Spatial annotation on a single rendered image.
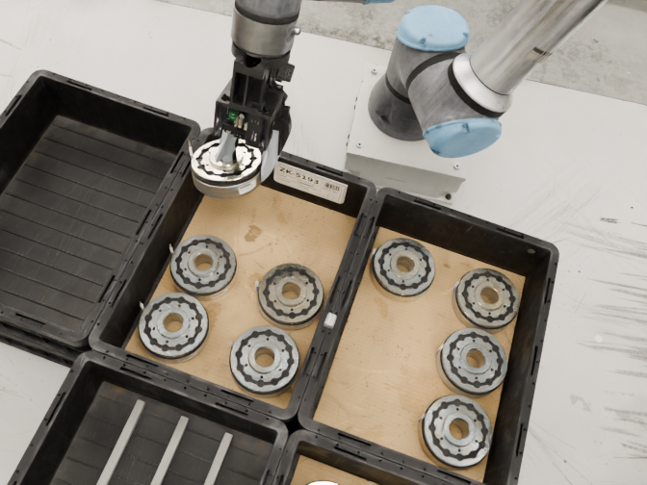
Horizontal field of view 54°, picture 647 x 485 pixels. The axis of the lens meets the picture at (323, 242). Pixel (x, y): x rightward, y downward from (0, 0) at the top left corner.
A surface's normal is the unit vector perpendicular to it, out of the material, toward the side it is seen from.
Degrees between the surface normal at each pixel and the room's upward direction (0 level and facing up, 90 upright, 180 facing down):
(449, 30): 7
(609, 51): 0
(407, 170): 90
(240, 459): 0
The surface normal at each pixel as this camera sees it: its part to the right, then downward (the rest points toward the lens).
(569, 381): 0.10, -0.45
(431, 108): -0.81, 0.02
